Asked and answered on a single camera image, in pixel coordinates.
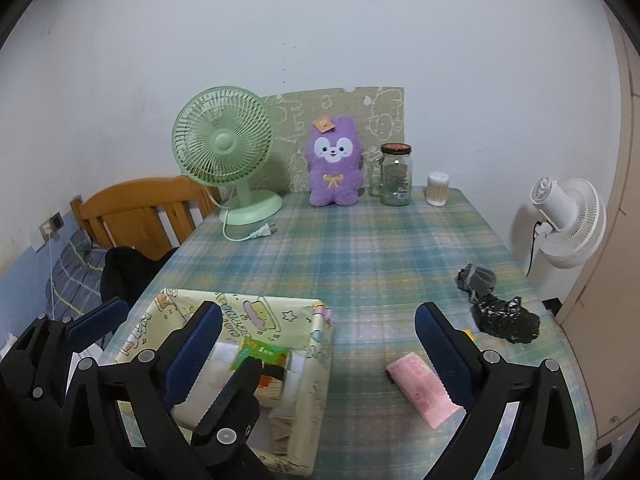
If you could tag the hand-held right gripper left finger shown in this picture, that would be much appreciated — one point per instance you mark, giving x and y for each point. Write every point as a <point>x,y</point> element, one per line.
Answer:
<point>195,350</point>

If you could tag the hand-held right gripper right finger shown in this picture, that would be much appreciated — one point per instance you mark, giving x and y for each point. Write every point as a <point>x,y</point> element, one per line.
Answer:
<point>442,355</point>

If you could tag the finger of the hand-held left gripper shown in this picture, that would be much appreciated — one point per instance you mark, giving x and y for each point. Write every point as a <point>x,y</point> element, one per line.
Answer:
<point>230,410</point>
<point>97,317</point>

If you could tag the white tissue pack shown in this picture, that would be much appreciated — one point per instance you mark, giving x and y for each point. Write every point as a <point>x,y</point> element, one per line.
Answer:
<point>220,360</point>

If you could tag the yellow and black packet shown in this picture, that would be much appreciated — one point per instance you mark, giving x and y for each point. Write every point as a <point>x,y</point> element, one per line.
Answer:
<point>470,336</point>

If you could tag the pink packet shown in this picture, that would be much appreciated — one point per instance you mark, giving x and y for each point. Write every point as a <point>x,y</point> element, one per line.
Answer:
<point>420,385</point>

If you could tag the green tissue pack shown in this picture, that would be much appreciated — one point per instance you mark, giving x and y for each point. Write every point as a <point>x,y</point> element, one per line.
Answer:
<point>260,352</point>

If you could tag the black plastic bag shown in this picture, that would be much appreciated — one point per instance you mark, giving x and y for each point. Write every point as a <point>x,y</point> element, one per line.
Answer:
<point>510,320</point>

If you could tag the grey cloth pouch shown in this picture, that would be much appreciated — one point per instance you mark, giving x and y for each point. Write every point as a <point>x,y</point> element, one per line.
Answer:
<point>480,280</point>

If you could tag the yellow printed storage box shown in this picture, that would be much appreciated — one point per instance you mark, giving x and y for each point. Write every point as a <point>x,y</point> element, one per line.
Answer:
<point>320,360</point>

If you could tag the plaid blanket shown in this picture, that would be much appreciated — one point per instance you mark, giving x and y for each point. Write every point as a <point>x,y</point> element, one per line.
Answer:
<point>75,275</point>

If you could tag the black clothing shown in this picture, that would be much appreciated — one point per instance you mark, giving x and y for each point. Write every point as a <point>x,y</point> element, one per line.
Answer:
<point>125,270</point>

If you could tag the cotton swab container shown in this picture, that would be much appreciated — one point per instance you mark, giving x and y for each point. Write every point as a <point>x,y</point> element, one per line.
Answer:
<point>437,190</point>

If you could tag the glass jar mug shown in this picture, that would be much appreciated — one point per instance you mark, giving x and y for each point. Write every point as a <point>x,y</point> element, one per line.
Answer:
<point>397,180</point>

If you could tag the white standing fan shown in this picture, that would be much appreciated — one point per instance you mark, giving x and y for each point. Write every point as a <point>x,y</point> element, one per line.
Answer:
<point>555,205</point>

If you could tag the beige door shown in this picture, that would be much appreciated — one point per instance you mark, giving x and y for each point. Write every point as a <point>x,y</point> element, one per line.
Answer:
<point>615,260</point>

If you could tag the purple plush toy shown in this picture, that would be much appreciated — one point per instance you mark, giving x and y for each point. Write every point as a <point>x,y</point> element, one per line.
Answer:
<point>332,180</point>

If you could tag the green desk fan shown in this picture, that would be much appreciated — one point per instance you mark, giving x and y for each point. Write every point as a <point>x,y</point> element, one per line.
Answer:
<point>222,142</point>

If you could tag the green printed cardboard panel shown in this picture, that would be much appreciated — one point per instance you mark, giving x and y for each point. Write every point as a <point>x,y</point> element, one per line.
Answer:
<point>380,110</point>

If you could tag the wall socket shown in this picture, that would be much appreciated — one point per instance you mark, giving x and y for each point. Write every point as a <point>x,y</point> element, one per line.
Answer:
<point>51,225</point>

